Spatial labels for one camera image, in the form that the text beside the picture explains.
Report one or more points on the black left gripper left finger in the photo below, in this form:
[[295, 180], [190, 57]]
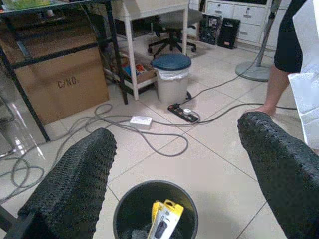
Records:
[[72, 189]]

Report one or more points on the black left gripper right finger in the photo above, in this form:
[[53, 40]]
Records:
[[286, 179]]

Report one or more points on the white foam tray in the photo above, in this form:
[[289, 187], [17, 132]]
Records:
[[309, 99]]

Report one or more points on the black round rubbish bin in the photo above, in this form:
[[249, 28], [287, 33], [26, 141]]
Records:
[[129, 214]]

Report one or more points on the white pedal bin blue lid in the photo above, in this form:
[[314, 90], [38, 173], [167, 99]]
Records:
[[172, 87]]

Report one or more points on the brown cardboard box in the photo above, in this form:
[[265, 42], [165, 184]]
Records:
[[62, 94]]

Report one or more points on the white adapter box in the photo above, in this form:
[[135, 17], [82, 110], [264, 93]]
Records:
[[140, 120]]

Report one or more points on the yellow product package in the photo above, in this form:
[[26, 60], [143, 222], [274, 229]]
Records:
[[164, 224]]

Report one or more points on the grey standing fan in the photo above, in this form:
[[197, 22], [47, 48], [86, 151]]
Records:
[[251, 71]]

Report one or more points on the white plug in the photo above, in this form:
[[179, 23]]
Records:
[[187, 111]]

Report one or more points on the black power strip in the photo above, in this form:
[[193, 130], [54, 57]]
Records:
[[178, 110]]

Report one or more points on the cardboard tray of colourful items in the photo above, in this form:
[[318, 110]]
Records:
[[142, 72]]

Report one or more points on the white shelf table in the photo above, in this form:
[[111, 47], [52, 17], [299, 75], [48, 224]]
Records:
[[132, 62]]

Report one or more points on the person in black shorts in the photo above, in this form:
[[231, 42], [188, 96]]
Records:
[[286, 37]]

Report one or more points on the black computer tower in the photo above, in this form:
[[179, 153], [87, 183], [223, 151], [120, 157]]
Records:
[[210, 30], [229, 35]]

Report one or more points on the white drawer cabinet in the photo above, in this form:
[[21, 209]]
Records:
[[249, 15]]

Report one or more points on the black office chair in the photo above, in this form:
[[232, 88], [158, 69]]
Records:
[[174, 20]]

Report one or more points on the black frame glass table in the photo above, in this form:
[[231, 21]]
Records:
[[114, 49]]

